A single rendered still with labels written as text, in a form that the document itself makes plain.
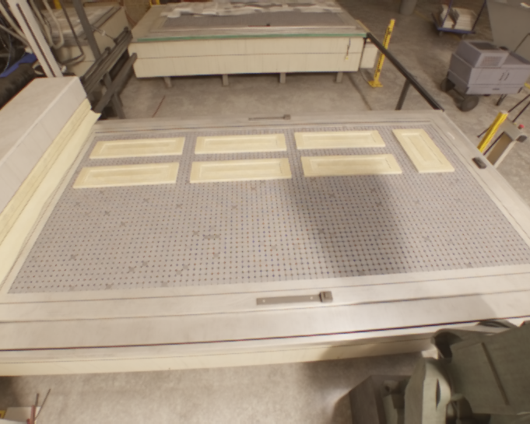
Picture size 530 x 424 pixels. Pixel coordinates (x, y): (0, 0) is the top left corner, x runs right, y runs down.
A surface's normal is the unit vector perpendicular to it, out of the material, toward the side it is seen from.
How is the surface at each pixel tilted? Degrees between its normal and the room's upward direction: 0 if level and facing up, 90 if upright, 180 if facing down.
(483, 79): 90
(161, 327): 0
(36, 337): 0
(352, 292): 0
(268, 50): 90
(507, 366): 90
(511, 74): 90
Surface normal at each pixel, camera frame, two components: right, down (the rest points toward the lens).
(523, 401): -1.00, 0.04
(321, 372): 0.00, -0.66
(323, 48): 0.06, 0.75
